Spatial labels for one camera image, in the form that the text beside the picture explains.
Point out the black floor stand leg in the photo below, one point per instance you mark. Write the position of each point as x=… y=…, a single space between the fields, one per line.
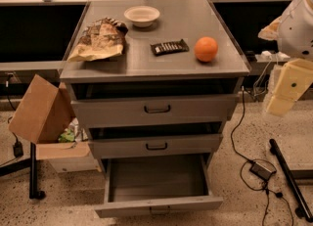
x=303 y=210

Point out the orange fruit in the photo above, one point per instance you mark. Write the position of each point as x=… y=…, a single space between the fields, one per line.
x=206 y=49

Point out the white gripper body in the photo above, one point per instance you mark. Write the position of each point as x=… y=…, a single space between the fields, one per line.
x=298 y=30

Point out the white bowl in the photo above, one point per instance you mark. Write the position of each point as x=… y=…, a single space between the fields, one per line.
x=142 y=16

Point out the black table leg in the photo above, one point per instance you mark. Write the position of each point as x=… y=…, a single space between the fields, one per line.
x=34 y=192

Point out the grey drawer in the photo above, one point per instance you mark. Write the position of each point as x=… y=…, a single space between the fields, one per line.
x=155 y=140
x=143 y=103
x=156 y=186

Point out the black power adapter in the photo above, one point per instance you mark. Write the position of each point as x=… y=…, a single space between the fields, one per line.
x=261 y=171

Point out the black wall plug adapter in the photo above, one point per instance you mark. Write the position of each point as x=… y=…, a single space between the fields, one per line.
x=18 y=150

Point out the grey middle drawer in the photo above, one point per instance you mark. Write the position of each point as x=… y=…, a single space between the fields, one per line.
x=155 y=140

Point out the grey drawer cabinet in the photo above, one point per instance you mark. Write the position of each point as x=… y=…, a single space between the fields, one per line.
x=189 y=20

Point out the brown cardboard box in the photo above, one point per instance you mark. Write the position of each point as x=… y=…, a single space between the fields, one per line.
x=42 y=116

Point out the white power strip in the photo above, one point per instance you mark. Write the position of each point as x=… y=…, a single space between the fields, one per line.
x=269 y=56

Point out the green packaging in box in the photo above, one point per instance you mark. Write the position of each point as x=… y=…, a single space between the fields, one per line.
x=67 y=136

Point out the crumpled chip bag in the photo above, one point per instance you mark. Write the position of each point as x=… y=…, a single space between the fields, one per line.
x=102 y=39

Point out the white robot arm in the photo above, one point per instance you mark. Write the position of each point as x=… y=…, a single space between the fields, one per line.
x=293 y=32

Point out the grey bottom drawer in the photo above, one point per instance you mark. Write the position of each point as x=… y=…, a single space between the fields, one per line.
x=156 y=186

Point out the grey top drawer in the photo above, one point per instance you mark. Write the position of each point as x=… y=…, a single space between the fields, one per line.
x=143 y=103

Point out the dark snack bar wrapper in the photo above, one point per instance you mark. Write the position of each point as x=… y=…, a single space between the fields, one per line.
x=169 y=47

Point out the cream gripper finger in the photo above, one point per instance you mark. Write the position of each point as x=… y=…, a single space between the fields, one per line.
x=279 y=106

